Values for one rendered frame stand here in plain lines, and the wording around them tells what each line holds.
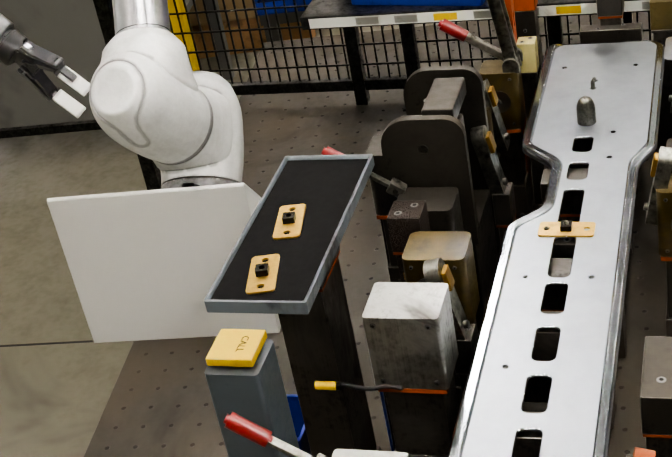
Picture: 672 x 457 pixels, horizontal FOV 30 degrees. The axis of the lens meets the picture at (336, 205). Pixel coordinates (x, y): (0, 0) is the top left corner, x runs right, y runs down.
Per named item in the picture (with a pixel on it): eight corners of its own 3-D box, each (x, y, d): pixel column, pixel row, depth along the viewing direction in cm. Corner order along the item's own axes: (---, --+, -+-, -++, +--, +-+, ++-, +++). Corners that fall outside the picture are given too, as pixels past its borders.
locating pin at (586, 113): (596, 134, 215) (593, 99, 212) (577, 134, 216) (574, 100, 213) (597, 125, 218) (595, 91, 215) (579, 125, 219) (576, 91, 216)
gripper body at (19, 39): (15, 21, 265) (51, 48, 266) (13, 37, 273) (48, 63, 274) (-7, 46, 262) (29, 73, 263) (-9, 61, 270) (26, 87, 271)
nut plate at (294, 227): (299, 237, 170) (298, 230, 169) (272, 240, 170) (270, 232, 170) (306, 205, 177) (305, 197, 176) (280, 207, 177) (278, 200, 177)
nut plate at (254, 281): (274, 291, 159) (272, 284, 159) (245, 295, 160) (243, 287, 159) (280, 255, 167) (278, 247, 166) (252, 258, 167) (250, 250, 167)
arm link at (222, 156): (258, 190, 243) (257, 83, 249) (215, 169, 227) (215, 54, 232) (184, 200, 249) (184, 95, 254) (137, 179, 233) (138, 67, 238)
